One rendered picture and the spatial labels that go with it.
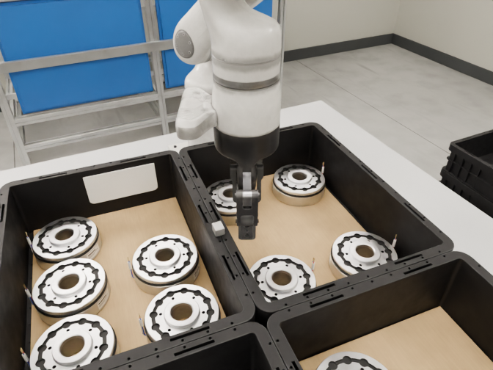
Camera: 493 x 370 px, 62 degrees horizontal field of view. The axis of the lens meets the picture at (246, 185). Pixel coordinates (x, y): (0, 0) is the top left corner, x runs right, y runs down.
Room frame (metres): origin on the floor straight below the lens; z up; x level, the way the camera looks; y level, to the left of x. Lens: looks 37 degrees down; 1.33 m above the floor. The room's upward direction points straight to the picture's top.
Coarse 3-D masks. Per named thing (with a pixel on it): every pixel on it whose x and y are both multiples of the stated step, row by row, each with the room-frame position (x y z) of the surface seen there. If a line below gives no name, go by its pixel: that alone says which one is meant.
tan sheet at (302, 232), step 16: (272, 176) 0.71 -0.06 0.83; (272, 192) 0.65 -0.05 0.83; (272, 208) 0.60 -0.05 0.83; (288, 208) 0.60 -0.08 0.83; (304, 208) 0.60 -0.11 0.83; (320, 208) 0.60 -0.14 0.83; (336, 208) 0.60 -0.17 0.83; (272, 224) 0.56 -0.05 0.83; (288, 224) 0.56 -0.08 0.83; (304, 224) 0.56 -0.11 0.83; (320, 224) 0.56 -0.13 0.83; (336, 224) 0.56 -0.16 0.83; (352, 224) 0.56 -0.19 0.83; (240, 240) 0.51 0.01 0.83; (256, 240) 0.51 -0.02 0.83; (272, 240) 0.51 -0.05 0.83; (288, 240) 0.51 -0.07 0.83; (304, 240) 0.51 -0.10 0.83; (320, 240) 0.51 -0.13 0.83; (256, 256) 0.48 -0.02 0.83; (304, 256) 0.48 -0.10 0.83; (320, 256) 0.48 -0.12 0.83; (320, 272) 0.44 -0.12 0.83
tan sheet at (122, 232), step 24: (96, 216) 0.58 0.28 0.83; (120, 216) 0.58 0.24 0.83; (144, 216) 0.58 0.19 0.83; (168, 216) 0.58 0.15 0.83; (120, 240) 0.51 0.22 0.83; (144, 240) 0.51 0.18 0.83; (192, 240) 0.51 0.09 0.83; (120, 264) 0.46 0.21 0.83; (120, 288) 0.41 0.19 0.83; (120, 312) 0.37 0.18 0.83; (144, 312) 0.37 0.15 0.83; (120, 336) 0.33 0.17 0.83; (144, 336) 0.33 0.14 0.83
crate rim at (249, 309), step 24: (96, 168) 0.59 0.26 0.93; (0, 192) 0.52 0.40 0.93; (192, 192) 0.52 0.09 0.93; (0, 216) 0.46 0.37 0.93; (0, 240) 0.41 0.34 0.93; (216, 240) 0.41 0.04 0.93; (0, 264) 0.37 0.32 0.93; (240, 288) 0.33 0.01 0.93; (192, 336) 0.26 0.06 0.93; (120, 360) 0.23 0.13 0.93
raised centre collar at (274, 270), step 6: (270, 270) 0.41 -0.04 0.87; (276, 270) 0.41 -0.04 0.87; (282, 270) 0.41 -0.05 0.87; (288, 270) 0.41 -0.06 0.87; (270, 276) 0.40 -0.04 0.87; (294, 276) 0.40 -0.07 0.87; (270, 282) 0.39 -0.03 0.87; (294, 282) 0.39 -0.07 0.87; (270, 288) 0.38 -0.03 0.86; (276, 288) 0.38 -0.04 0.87; (282, 288) 0.38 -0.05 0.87; (288, 288) 0.38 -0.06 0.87; (294, 288) 0.38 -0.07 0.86
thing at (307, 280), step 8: (272, 256) 0.45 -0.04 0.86; (280, 256) 0.45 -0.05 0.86; (288, 256) 0.45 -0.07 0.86; (256, 264) 0.43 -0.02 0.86; (264, 264) 0.43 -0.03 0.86; (272, 264) 0.43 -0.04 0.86; (280, 264) 0.43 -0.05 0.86; (288, 264) 0.43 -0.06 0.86; (296, 264) 0.43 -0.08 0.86; (304, 264) 0.43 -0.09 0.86; (256, 272) 0.42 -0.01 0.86; (264, 272) 0.41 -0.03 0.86; (296, 272) 0.41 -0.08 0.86; (304, 272) 0.42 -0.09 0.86; (312, 272) 0.41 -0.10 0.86; (256, 280) 0.40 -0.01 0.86; (264, 280) 0.40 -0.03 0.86; (304, 280) 0.40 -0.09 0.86; (312, 280) 0.40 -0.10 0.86; (264, 288) 0.38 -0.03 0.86; (296, 288) 0.38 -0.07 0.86; (304, 288) 0.39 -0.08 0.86; (264, 296) 0.37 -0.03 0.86; (272, 296) 0.37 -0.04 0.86; (280, 296) 0.37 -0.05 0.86
